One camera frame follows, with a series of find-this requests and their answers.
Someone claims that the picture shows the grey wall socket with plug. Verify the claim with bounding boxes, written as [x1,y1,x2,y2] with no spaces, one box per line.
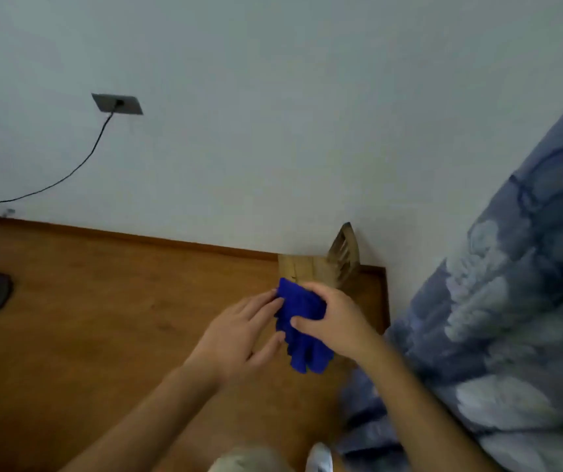
[90,92,144,117]

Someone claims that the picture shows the person's right hand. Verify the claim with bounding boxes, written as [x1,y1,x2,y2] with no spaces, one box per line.
[289,281,386,363]

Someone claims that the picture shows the blue grey curtain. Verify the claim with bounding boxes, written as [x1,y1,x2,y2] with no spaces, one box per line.
[334,73,563,472]

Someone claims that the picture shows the small light wooden stool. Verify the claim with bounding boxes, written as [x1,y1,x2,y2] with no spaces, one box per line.
[277,222,362,292]

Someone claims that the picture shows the black power cable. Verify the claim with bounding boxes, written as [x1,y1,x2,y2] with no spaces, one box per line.
[0,98,126,208]

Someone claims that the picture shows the white right shoe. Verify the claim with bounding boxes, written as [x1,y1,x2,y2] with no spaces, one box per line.
[304,441,335,472]

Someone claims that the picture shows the person's left forearm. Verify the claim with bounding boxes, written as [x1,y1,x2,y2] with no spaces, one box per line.
[60,366,226,472]

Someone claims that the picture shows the person's left hand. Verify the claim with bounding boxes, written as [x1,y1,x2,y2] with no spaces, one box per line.
[181,289,287,389]

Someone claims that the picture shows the blue cleaning cloth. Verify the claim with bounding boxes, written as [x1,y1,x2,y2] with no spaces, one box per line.
[274,277,336,375]

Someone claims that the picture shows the white trousers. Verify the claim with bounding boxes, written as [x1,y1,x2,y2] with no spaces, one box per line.
[206,443,285,472]

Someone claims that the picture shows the person's right forearm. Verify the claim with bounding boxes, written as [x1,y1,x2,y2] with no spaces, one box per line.
[357,338,504,472]

